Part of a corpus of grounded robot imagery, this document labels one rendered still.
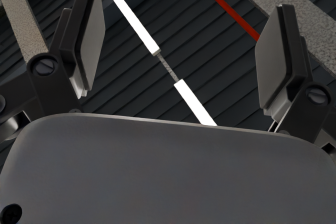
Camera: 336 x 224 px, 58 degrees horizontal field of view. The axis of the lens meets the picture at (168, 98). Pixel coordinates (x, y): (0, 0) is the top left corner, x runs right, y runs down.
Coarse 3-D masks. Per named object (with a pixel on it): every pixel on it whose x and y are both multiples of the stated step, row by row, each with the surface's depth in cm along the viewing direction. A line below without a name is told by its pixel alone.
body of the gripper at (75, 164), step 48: (48, 144) 8; (96, 144) 9; (144, 144) 9; (192, 144) 9; (240, 144) 9; (288, 144) 9; (0, 192) 8; (48, 192) 8; (96, 192) 8; (144, 192) 8; (192, 192) 8; (240, 192) 8; (288, 192) 8
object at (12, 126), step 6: (18, 114) 11; (6, 120) 10; (12, 120) 11; (18, 120) 11; (0, 126) 10; (6, 126) 11; (12, 126) 11; (18, 126) 11; (0, 132) 11; (6, 132) 11; (12, 132) 11; (0, 138) 11; (6, 138) 11
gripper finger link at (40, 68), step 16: (32, 64) 11; (48, 64) 11; (32, 80) 10; (48, 80) 10; (64, 80) 10; (48, 96) 10; (64, 96) 10; (48, 112) 10; (64, 112) 10; (80, 112) 10
